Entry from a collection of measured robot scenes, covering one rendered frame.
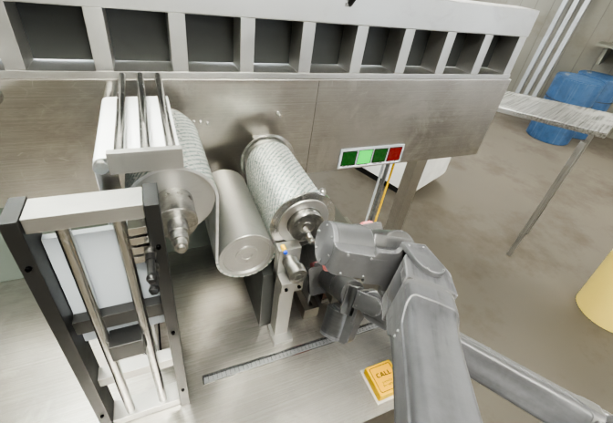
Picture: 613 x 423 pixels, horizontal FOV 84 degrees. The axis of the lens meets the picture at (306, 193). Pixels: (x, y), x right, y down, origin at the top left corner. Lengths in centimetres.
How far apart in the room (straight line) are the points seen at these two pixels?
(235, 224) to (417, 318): 47
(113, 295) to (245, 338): 43
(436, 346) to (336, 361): 63
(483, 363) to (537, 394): 8
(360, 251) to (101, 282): 38
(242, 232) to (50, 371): 53
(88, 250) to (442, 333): 45
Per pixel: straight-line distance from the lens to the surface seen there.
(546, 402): 68
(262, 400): 89
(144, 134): 59
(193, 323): 99
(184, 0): 84
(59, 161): 97
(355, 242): 43
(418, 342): 33
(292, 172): 76
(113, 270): 58
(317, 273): 80
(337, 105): 102
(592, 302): 295
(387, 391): 92
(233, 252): 74
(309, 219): 70
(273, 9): 88
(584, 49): 683
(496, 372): 67
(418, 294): 37
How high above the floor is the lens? 172
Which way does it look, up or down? 35 degrees down
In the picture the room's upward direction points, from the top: 9 degrees clockwise
